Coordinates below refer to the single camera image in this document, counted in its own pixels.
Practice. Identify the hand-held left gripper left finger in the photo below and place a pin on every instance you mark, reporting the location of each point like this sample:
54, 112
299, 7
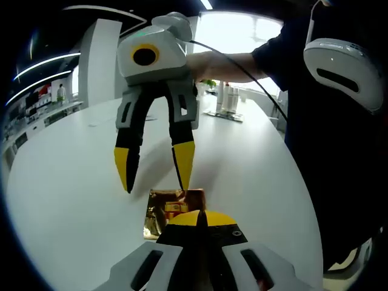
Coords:
142, 266

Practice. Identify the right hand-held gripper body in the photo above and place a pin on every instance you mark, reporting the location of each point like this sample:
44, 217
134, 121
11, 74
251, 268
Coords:
163, 66

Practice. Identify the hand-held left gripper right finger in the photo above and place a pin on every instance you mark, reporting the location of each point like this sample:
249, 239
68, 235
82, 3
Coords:
242, 263

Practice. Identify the green landscape skincare sachet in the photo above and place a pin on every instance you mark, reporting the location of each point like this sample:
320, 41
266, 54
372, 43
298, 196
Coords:
224, 116

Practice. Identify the gold skincare sachet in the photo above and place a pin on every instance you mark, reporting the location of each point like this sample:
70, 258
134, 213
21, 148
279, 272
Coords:
169, 209

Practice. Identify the green potted plant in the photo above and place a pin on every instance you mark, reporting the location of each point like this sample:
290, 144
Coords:
209, 83

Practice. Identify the long ceiling light strip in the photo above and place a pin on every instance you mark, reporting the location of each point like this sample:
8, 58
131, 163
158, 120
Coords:
206, 3

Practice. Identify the row of white counters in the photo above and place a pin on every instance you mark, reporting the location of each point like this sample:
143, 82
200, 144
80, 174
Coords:
30, 115

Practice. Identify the white chest-worn device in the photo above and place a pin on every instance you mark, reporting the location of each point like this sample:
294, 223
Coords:
342, 69

